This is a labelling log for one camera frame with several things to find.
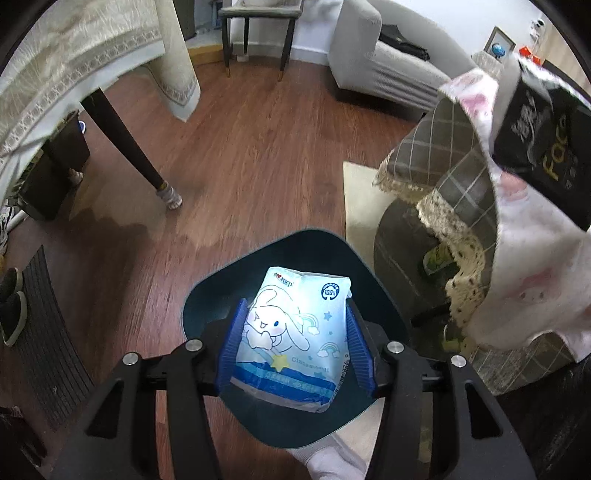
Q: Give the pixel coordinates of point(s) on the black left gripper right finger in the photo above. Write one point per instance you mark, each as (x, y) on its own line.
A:
(360, 355)

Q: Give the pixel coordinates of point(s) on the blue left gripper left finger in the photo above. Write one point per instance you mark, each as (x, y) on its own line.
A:
(231, 336)

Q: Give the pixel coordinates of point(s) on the blue cartoon wipes pack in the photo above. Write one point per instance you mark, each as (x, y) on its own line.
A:
(294, 351)

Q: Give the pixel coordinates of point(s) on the black white tissue pack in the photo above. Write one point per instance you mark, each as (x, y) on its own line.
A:
(541, 133)

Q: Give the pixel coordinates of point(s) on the dark teal trash bin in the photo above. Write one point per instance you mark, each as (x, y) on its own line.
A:
(311, 250)

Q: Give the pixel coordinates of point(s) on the dark door mat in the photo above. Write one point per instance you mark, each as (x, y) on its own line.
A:
(52, 365)

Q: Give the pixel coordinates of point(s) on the pink floral round tablecloth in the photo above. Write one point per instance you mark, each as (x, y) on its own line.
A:
(525, 267)

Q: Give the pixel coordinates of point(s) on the grey plaid undercloth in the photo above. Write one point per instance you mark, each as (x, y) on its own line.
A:
(416, 264)

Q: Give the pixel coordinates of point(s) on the green slippers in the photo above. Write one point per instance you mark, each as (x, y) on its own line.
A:
(14, 307)

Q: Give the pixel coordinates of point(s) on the dark table leg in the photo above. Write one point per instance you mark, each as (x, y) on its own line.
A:
(108, 121)

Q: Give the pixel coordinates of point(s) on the grey armchair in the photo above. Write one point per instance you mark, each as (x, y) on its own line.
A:
(360, 61)

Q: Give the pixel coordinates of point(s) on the black bag on armchair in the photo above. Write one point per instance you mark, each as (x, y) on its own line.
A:
(391, 35)

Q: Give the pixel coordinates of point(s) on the framed globe picture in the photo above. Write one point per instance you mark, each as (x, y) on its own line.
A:
(499, 45)

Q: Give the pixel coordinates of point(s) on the beige dining tablecloth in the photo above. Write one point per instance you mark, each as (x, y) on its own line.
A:
(77, 47)

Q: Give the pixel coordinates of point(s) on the grey dining chair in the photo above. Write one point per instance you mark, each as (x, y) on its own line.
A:
(265, 14)

